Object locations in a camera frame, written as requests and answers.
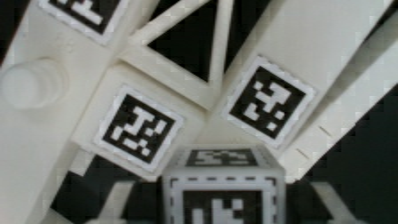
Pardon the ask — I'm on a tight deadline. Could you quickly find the white chair seat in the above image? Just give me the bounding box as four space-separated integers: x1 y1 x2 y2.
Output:
71 63 204 181

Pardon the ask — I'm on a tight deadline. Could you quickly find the white U-shaped obstacle fence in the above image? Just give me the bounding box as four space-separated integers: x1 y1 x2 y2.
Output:
279 12 398 183

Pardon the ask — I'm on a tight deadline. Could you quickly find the white chair back frame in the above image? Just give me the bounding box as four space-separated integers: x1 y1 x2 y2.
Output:
0 0 398 224

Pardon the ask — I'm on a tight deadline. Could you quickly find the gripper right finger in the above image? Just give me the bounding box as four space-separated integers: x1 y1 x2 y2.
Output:
282 181 370 224

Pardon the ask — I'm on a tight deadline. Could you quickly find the white tagged cube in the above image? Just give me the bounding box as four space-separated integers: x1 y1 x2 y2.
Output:
162 144 286 224

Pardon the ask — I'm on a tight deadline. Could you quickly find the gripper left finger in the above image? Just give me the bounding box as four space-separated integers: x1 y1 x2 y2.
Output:
85 179 162 224

